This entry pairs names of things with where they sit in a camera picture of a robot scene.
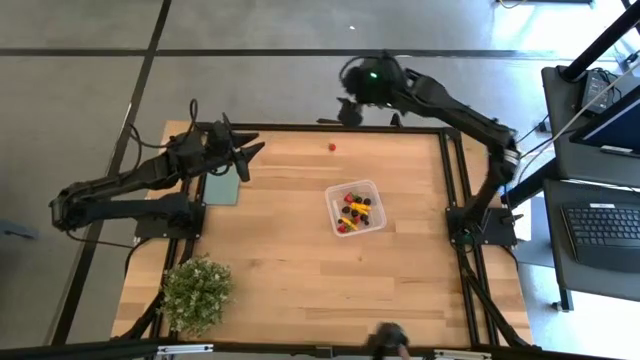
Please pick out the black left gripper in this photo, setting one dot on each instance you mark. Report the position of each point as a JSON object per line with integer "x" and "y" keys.
{"x": 220, "y": 142}

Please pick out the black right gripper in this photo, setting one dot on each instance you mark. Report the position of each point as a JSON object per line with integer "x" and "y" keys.
{"x": 375, "y": 80}

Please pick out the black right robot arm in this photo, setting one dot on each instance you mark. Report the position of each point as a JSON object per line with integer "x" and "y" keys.
{"x": 465, "y": 120}

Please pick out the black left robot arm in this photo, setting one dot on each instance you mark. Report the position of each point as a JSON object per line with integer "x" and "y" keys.
{"x": 125, "y": 177}

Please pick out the clear plastic tupperware container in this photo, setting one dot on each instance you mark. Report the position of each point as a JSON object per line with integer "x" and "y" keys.
{"x": 332, "y": 195}

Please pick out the teal folded cloth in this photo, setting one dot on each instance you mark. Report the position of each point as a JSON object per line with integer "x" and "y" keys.
{"x": 222, "y": 190}

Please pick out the green artificial plant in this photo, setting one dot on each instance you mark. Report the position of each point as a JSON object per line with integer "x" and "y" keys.
{"x": 195, "y": 295}

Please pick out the white paper sheet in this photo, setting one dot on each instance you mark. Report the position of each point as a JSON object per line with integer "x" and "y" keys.
{"x": 522, "y": 227}

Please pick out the black side desk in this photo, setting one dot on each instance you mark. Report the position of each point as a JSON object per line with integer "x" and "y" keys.
{"x": 560, "y": 260}
{"x": 565, "y": 150}

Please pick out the person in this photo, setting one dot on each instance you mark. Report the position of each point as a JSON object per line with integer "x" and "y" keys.
{"x": 387, "y": 335}

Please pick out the black power adapter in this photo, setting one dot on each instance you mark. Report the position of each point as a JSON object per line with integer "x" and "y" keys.
{"x": 595, "y": 90}

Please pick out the open laptop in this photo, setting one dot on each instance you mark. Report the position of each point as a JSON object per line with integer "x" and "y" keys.
{"x": 615, "y": 125}

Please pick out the black keyboard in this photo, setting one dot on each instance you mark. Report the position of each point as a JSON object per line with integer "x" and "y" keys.
{"x": 600, "y": 230}

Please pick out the black aluminium table frame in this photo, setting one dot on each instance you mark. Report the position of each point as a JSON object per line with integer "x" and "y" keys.
{"x": 300, "y": 127}

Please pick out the black slanted post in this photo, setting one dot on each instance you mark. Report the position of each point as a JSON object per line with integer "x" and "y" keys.
{"x": 600, "y": 42}

